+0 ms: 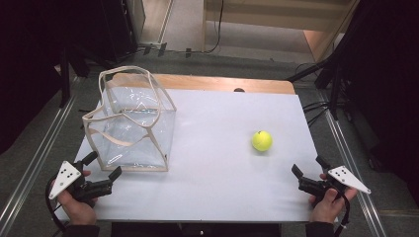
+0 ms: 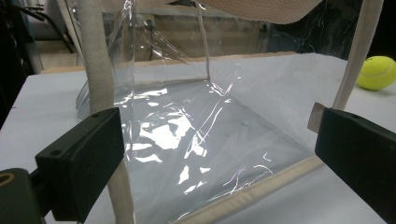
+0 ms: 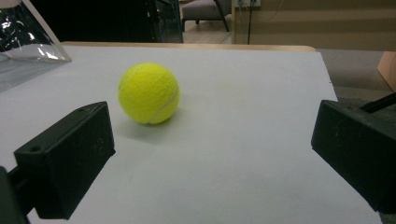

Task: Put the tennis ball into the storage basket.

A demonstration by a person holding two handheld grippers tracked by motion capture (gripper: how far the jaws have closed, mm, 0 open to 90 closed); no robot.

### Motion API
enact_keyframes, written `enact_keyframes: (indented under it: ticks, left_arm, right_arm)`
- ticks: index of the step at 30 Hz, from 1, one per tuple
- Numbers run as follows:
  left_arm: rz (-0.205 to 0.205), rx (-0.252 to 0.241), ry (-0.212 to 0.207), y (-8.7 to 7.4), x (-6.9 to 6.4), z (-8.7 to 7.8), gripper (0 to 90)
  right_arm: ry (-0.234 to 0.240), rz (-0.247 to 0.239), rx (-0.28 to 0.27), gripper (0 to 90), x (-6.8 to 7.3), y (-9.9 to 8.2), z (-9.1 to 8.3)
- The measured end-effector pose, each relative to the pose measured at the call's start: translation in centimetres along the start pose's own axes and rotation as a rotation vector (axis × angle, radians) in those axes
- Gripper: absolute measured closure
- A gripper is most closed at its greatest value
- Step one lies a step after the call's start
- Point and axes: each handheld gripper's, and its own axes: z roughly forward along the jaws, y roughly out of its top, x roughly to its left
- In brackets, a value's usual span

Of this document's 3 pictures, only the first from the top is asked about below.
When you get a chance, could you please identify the white table mat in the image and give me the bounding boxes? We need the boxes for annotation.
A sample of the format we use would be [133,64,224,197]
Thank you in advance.
[53,88,334,223]

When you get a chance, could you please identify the person's left hand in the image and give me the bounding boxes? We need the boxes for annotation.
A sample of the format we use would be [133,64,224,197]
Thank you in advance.
[49,169,99,226]

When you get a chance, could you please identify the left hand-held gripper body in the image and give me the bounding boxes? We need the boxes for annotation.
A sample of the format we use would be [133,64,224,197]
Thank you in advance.
[48,160,114,203]

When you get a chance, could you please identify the black hanging cable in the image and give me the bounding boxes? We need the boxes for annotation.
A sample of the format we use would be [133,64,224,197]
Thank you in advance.
[204,0,225,55]

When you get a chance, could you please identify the yellow tennis ball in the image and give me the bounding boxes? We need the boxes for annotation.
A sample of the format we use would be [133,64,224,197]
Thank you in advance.
[251,129,274,153]

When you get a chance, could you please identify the metal floor rail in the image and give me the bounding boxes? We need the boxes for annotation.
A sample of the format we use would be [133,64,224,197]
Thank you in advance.
[317,92,388,237]
[0,78,82,235]

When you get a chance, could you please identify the wooden cabinet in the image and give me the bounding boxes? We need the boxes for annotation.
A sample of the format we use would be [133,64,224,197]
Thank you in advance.
[201,0,360,63]

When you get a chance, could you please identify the black floor cables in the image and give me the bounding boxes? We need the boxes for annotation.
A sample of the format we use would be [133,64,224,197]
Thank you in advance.
[300,100,347,127]

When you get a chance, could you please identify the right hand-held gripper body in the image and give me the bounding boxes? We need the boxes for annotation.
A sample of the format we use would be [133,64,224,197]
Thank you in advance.
[297,165,372,198]

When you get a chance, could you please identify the clear plastic tote bag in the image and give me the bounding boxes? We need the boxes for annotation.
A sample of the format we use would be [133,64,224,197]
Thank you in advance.
[81,65,178,173]

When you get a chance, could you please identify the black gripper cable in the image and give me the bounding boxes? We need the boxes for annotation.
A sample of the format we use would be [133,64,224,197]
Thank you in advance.
[44,175,71,233]
[332,189,352,237]

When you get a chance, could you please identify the person's right hand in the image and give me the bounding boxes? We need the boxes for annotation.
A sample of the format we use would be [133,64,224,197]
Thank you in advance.
[307,173,359,225]

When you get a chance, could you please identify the black metal stand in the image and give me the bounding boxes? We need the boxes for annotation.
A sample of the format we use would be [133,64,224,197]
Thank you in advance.
[286,55,350,121]
[55,45,92,109]

